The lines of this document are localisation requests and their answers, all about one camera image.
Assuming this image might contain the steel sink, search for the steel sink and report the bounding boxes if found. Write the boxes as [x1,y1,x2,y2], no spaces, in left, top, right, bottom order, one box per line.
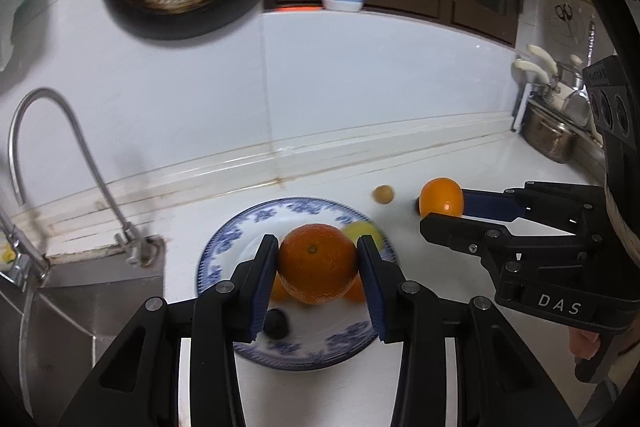
[17,237,167,413]

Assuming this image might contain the black scissors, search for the black scissors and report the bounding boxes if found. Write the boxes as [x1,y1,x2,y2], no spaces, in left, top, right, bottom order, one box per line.
[554,3,576,38]

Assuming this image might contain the person's right hand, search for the person's right hand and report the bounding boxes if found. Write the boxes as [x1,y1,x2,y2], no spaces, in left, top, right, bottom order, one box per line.
[569,328,602,362]

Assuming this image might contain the dark purple plum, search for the dark purple plum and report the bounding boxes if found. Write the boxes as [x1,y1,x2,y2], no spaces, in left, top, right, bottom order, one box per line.
[263,309,290,340]

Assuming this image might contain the tall steel faucet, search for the tall steel faucet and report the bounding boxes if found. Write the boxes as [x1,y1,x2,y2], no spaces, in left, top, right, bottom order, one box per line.
[0,202,51,293]

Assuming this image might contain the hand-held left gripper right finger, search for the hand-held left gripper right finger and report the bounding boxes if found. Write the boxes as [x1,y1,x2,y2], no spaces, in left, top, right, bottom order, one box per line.
[356,234,581,427]

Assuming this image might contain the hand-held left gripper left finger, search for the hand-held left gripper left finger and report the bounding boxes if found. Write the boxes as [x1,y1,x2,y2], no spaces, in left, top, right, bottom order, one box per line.
[59,234,280,427]

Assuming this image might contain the orange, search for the orange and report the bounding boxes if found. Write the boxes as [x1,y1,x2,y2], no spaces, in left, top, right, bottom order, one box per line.
[419,177,465,219]
[277,223,360,306]

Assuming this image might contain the lidded steel pot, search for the lidded steel pot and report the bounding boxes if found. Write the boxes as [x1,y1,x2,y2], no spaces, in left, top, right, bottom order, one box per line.
[557,62,586,90]

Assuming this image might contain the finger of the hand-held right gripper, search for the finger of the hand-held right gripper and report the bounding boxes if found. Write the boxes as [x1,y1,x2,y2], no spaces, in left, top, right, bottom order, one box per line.
[462,181,607,234]
[420,214,587,284]

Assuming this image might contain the white plastic bracket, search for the white plastic bracket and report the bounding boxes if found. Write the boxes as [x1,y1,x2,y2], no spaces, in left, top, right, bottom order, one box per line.
[511,84,528,132]

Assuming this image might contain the blue patterned white plate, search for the blue patterned white plate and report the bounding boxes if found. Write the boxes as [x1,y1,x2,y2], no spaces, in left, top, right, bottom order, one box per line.
[197,196,397,370]

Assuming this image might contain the gooseneck steel faucet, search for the gooseneck steel faucet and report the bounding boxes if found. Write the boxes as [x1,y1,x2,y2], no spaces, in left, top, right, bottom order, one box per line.
[7,88,166,268]

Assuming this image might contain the large yellow-green round fruit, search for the large yellow-green round fruit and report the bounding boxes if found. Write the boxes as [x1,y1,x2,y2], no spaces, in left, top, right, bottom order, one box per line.
[341,221,386,258]

